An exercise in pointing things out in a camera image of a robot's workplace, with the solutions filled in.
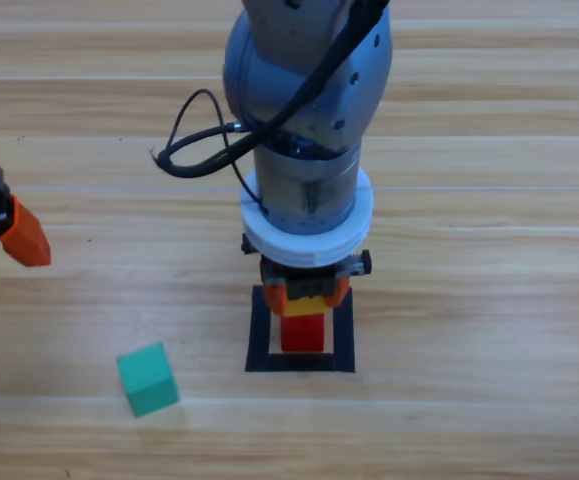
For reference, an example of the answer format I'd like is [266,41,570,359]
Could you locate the red cube block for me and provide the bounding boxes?
[281,312,328,354]

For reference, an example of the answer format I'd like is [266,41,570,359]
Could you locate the right thin black wire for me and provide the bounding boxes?
[171,88,270,214]

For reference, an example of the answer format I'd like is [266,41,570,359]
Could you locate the black tape square outline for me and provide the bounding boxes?
[244,283,357,375]

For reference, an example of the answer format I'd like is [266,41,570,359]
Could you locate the yellow cube block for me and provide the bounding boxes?
[284,297,329,317]

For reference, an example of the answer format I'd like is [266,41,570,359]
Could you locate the green cube block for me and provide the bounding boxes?
[116,342,181,419]

